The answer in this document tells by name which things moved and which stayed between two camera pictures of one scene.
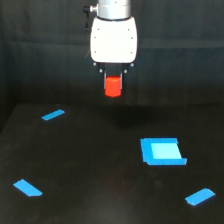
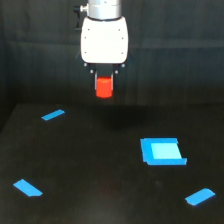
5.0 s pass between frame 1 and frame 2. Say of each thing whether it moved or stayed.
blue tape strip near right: stayed
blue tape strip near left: stayed
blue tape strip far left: stayed
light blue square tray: stayed
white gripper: moved
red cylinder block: moved
